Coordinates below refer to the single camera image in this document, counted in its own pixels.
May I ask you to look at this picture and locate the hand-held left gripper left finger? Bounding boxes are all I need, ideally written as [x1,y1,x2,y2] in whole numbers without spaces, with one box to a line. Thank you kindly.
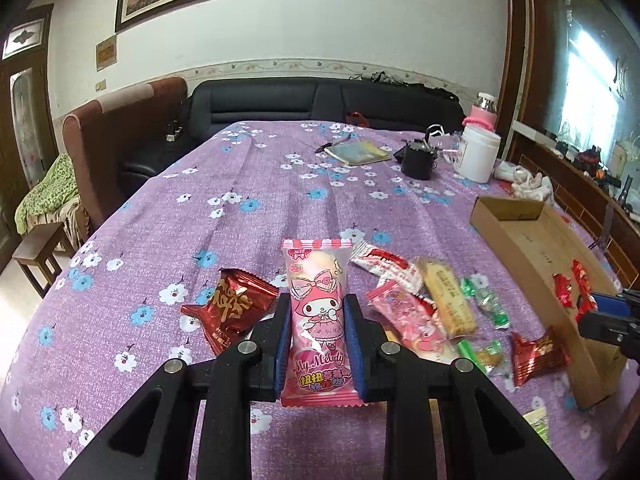
[60,292,293,480]

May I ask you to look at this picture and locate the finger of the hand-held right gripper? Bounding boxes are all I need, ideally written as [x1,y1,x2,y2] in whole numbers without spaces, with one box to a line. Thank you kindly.
[579,310,640,358]
[576,287,640,313]

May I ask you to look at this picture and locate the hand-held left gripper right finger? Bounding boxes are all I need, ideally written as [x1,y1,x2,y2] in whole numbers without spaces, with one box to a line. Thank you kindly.
[342,292,576,480]

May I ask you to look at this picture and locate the small red candy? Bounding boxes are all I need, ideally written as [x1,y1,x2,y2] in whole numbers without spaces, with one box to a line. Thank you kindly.
[552,272,575,308]
[571,259,599,323]

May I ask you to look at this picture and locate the pink cartoon snack packet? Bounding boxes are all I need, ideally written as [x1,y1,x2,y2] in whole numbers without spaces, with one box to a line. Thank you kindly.
[281,238,362,407]

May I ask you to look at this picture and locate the dark red snack packet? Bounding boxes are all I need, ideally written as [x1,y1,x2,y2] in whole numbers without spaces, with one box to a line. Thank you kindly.
[180,267,281,357]
[510,325,572,387]

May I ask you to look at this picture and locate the cardboard box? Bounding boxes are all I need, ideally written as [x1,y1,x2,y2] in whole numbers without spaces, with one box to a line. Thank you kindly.
[470,195,632,411]

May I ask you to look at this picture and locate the yellow biscuit packet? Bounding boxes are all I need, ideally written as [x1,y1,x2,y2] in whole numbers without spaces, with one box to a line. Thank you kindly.
[417,256,478,339]

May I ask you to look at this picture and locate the light green snack packet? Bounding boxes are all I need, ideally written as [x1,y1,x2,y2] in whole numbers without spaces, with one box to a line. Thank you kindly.
[522,406,551,448]

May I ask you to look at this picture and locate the green orange wrapped candy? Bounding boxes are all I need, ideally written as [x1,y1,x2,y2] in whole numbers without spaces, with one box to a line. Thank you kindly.
[457,339,505,377]

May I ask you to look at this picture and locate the white cloth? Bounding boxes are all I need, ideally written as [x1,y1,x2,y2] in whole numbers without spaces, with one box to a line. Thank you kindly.
[495,162,556,206]

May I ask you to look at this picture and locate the black orange tool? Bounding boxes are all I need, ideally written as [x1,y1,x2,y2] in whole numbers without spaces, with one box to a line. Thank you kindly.
[572,145,608,173]

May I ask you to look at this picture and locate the purple floral tablecloth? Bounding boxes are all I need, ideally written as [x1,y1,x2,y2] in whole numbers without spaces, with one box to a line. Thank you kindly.
[0,120,640,480]

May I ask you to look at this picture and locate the yellow green book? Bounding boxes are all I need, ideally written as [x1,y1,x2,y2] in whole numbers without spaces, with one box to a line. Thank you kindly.
[330,140,394,167]

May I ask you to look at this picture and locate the black cup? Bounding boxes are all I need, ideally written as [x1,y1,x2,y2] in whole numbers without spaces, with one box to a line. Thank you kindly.
[401,140,439,181]

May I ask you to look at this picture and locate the white plastic jar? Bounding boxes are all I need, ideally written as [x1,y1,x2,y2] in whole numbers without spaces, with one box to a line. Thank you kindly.
[457,125,502,184]

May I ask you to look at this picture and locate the black pen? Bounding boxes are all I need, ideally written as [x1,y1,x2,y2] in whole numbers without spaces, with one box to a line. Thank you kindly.
[315,135,354,154]

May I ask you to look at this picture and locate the clear glass mug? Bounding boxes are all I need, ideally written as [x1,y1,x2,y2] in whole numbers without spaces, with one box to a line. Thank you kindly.
[440,132,466,167]

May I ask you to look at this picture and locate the pink bottle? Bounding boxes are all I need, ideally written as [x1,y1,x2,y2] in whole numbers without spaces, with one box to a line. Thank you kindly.
[462,92,499,133]

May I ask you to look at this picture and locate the black sofa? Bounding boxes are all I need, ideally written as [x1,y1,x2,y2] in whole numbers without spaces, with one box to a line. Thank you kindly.
[120,79,466,177]

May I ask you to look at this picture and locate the cabinet mirror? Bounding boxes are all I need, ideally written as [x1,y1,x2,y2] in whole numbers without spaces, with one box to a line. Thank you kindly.
[542,0,640,161]

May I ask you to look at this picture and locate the wooden cabinet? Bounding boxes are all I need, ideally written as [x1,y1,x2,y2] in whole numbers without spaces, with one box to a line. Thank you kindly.
[500,0,640,291]

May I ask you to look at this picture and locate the black clothes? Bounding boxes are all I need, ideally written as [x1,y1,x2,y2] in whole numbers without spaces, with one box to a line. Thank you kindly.
[360,72,461,107]

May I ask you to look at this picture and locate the brown armchair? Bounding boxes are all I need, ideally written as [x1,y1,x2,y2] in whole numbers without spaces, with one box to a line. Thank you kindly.
[62,77,189,232]

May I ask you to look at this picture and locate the wooden stool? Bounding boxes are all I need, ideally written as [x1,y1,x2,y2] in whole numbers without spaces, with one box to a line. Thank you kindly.
[12,221,69,299]

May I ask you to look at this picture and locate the green patterned cloth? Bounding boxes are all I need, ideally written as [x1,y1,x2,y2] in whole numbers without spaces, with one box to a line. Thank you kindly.
[14,152,81,236]

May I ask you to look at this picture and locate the wooden glass door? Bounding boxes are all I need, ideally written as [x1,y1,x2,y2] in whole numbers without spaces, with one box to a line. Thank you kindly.
[0,4,56,261]

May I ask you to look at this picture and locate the wall plaque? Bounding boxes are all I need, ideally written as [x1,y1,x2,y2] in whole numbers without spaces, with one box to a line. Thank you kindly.
[96,35,119,72]

